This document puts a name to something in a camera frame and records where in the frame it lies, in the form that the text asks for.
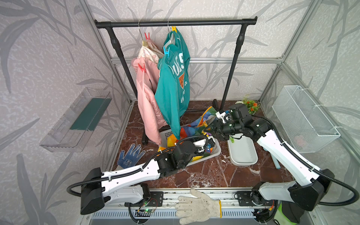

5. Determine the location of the rainbow striped jacket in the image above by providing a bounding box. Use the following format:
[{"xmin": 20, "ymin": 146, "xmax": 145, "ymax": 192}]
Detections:
[{"xmin": 158, "ymin": 107, "xmax": 216, "ymax": 160}]

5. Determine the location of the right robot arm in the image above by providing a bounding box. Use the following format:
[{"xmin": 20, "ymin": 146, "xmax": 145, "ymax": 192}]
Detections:
[{"xmin": 204, "ymin": 104, "xmax": 360, "ymax": 211}]

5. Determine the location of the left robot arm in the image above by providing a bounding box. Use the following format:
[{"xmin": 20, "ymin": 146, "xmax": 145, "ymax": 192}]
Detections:
[{"xmin": 67, "ymin": 135, "xmax": 215, "ymax": 215}]

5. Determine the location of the potted artificial flower plant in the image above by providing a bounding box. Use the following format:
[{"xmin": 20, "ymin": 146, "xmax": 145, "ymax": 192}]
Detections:
[{"xmin": 235, "ymin": 96, "xmax": 260, "ymax": 115}]

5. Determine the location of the white perforated laundry basket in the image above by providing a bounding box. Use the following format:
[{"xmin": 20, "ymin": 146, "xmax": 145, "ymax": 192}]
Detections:
[{"xmin": 160, "ymin": 129, "xmax": 221, "ymax": 167}]

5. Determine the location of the white plastic tray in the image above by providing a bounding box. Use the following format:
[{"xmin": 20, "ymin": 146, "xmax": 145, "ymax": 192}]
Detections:
[{"xmin": 227, "ymin": 134, "xmax": 258, "ymax": 167}]

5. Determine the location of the blue dotted work glove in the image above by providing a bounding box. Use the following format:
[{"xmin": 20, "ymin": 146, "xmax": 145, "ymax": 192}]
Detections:
[{"xmin": 116, "ymin": 143, "xmax": 145, "ymax": 170}]

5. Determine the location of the white knitted work glove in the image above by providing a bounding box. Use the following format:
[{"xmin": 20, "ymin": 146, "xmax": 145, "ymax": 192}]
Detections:
[{"xmin": 175, "ymin": 188, "xmax": 222, "ymax": 225}]

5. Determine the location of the light blue small scoop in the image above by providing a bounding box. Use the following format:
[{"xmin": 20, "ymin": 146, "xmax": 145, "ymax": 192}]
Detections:
[{"xmin": 271, "ymin": 154, "xmax": 281, "ymax": 169}]

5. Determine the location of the teal green jacket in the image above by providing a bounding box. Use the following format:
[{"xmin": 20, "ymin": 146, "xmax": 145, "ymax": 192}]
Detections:
[{"xmin": 155, "ymin": 29, "xmax": 190, "ymax": 139}]

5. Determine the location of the red clothespin lower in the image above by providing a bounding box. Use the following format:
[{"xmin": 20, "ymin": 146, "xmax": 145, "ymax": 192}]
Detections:
[{"xmin": 138, "ymin": 64, "xmax": 147, "ymax": 73}]

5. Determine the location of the red clothespin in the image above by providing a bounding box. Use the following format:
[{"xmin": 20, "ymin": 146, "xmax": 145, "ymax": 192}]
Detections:
[
  {"xmin": 144, "ymin": 32, "xmax": 151, "ymax": 41},
  {"xmin": 138, "ymin": 64, "xmax": 147, "ymax": 73}
]

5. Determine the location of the pink jacket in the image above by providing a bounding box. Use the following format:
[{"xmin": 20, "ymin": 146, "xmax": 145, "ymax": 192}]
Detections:
[{"xmin": 131, "ymin": 40, "xmax": 167, "ymax": 145}]

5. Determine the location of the blue clothespin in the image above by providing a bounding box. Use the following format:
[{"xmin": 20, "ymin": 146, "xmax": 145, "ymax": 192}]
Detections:
[{"xmin": 163, "ymin": 46, "xmax": 170, "ymax": 57}]

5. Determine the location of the black rubber glove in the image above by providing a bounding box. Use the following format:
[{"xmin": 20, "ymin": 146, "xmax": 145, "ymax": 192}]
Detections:
[{"xmin": 281, "ymin": 201, "xmax": 305, "ymax": 224}]

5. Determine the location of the red clothespin upper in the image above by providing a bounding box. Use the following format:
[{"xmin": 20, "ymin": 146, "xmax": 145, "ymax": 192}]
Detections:
[{"xmin": 144, "ymin": 32, "xmax": 151, "ymax": 41}]

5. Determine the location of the black clothes rack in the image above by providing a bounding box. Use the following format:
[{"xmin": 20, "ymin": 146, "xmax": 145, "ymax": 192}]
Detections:
[{"xmin": 95, "ymin": 16, "xmax": 258, "ymax": 145}]

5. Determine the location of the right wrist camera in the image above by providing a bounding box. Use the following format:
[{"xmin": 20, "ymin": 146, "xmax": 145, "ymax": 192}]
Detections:
[{"xmin": 216, "ymin": 111, "xmax": 232, "ymax": 123}]

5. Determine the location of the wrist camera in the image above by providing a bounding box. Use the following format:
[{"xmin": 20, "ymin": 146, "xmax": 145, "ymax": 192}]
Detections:
[
  {"xmin": 216, "ymin": 111, "xmax": 232, "ymax": 123},
  {"xmin": 193, "ymin": 139, "xmax": 208, "ymax": 148}
]

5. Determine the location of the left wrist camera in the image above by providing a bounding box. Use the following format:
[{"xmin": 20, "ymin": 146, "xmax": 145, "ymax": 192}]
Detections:
[{"xmin": 193, "ymin": 139, "xmax": 208, "ymax": 148}]

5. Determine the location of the white wire mesh basket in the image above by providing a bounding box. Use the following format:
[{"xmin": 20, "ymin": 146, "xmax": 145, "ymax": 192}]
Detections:
[{"xmin": 272, "ymin": 85, "xmax": 340, "ymax": 153}]

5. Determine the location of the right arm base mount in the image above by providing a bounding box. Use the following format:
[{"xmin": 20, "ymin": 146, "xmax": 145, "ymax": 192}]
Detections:
[{"xmin": 233, "ymin": 191, "xmax": 275, "ymax": 208}]

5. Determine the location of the clear acrylic wall shelf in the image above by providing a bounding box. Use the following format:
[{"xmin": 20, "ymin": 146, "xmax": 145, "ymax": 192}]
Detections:
[{"xmin": 39, "ymin": 88, "xmax": 112, "ymax": 152}]

